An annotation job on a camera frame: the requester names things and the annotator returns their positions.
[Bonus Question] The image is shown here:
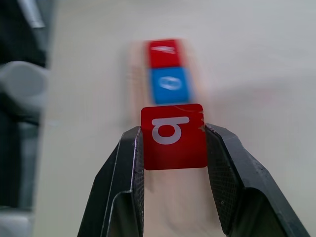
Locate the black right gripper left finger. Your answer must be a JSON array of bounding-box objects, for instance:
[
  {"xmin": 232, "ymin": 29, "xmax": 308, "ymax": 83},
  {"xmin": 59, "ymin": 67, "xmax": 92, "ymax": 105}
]
[{"xmin": 77, "ymin": 125, "xmax": 145, "ymax": 237}]

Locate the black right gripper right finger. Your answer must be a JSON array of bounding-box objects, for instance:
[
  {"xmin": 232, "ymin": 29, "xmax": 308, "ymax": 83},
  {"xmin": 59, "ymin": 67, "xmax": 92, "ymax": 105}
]
[{"xmin": 205, "ymin": 122, "xmax": 311, "ymax": 237}]

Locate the red letter b block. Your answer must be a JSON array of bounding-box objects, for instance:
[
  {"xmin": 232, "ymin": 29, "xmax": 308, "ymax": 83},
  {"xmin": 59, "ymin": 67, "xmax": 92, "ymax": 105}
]
[{"xmin": 140, "ymin": 103, "xmax": 208, "ymax": 171}]

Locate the wooden tray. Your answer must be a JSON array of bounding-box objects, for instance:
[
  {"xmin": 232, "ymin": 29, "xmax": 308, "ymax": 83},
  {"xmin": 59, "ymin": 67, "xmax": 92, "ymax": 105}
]
[{"xmin": 124, "ymin": 39, "xmax": 207, "ymax": 129}]

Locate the blue letter o block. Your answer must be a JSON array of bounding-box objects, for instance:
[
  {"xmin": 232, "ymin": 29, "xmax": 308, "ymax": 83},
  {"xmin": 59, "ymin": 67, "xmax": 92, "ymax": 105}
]
[{"xmin": 147, "ymin": 67, "xmax": 193, "ymax": 105}]

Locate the silver robot body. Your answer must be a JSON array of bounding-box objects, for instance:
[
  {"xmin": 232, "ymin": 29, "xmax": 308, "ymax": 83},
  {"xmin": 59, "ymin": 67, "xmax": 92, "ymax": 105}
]
[{"xmin": 0, "ymin": 0, "xmax": 56, "ymax": 237}]

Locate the red letter r block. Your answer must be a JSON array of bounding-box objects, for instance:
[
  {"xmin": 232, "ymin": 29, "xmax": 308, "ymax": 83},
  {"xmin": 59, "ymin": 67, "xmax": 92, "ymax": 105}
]
[{"xmin": 146, "ymin": 39, "xmax": 186, "ymax": 69}]

